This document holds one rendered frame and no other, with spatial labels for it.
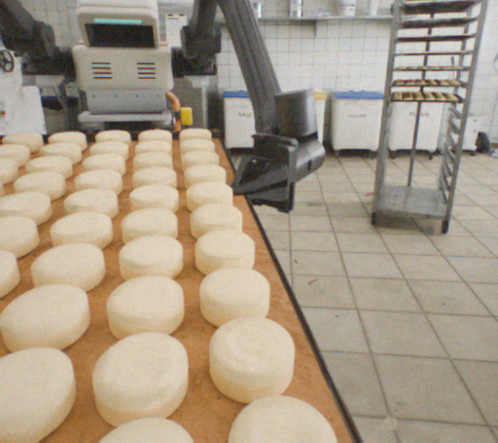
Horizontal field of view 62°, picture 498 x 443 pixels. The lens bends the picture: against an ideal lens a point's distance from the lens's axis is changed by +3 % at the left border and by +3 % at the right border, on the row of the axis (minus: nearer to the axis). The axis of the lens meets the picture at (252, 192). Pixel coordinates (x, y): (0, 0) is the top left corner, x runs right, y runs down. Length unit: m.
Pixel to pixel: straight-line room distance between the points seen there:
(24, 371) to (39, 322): 0.04
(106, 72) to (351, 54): 4.39
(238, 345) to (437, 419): 1.43
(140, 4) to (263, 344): 1.11
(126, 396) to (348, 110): 4.68
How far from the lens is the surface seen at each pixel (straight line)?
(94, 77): 1.33
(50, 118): 5.63
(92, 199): 0.45
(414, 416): 1.64
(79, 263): 0.34
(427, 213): 2.95
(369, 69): 5.50
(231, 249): 0.34
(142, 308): 0.29
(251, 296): 0.29
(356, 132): 4.89
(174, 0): 4.65
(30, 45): 1.25
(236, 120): 4.82
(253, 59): 0.74
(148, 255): 0.34
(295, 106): 0.59
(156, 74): 1.31
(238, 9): 0.80
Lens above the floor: 1.12
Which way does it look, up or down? 18 degrees down
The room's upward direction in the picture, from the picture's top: straight up
